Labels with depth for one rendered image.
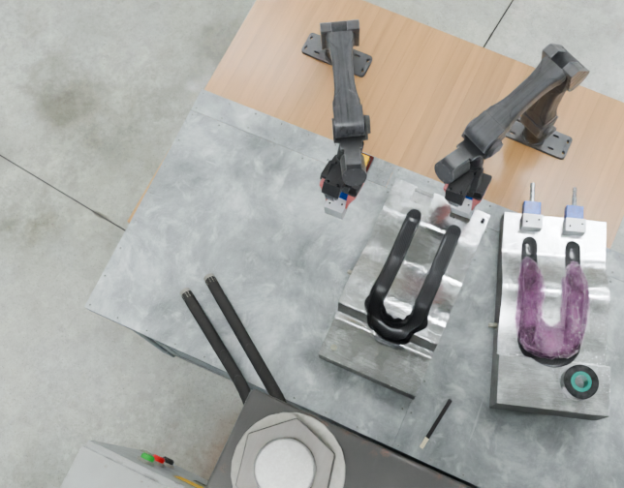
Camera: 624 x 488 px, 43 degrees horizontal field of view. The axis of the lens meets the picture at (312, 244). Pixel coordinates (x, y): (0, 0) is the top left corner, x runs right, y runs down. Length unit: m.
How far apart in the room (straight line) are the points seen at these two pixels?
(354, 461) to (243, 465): 0.11
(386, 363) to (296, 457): 1.23
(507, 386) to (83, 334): 1.65
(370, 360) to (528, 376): 0.38
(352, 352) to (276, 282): 0.29
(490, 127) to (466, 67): 0.56
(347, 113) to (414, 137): 0.46
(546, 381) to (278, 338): 0.67
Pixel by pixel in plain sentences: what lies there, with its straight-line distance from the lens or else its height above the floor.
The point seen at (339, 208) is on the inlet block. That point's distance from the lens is 1.99.
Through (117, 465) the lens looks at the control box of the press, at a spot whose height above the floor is 1.47.
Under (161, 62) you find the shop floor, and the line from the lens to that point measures 3.37.
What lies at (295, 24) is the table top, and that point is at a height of 0.80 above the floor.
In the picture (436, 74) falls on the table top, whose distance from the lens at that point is 2.34.
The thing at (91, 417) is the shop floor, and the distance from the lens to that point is 2.99.
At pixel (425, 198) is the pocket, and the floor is 0.86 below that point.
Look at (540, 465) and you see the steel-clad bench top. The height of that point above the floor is 0.80.
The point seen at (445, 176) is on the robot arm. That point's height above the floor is 1.13.
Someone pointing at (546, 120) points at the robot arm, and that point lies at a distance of 2.11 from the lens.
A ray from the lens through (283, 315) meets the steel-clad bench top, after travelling 2.08.
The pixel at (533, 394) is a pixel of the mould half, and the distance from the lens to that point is 1.98.
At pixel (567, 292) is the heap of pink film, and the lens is 2.03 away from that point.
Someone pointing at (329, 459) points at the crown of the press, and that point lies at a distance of 0.78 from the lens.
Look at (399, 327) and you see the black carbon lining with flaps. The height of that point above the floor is 0.88.
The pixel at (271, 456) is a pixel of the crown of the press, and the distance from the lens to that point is 0.78.
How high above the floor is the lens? 2.83
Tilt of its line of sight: 72 degrees down
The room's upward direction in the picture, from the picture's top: 10 degrees counter-clockwise
